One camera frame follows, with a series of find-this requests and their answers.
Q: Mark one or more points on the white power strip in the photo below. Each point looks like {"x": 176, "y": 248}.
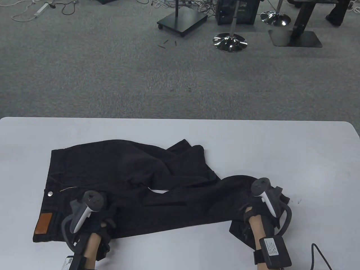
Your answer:
{"x": 41, "y": 9}

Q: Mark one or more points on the grey and white controller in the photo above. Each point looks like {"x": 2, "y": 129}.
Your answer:
{"x": 94, "y": 201}
{"x": 260, "y": 187}

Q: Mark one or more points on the chrome stool base with pole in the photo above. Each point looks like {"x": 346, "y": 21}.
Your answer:
{"x": 230, "y": 42}
{"x": 275, "y": 18}

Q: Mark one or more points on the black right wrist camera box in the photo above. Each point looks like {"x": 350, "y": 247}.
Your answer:
{"x": 274, "y": 251}

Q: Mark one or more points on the black computer tower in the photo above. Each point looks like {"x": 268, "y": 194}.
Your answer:
{"x": 244, "y": 11}

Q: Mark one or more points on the person's right hand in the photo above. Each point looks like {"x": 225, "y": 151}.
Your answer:
{"x": 246, "y": 214}

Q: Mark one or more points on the person's left forearm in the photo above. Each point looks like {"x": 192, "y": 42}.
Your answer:
{"x": 91, "y": 250}

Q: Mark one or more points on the black wheeled stand base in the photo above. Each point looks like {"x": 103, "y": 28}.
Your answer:
{"x": 182, "y": 19}

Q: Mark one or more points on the black trousers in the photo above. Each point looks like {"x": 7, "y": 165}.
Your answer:
{"x": 126, "y": 174}

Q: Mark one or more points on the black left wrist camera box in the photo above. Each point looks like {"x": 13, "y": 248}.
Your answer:
{"x": 78, "y": 263}

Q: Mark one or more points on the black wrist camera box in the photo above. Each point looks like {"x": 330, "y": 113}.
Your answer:
{"x": 274, "y": 251}
{"x": 78, "y": 263}

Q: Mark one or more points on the person's left hand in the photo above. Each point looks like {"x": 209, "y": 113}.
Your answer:
{"x": 110, "y": 216}

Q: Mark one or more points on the flat black object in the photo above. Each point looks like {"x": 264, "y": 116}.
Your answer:
{"x": 105, "y": 1}

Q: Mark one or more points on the black flat-base stand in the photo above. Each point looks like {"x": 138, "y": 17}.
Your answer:
{"x": 306, "y": 38}

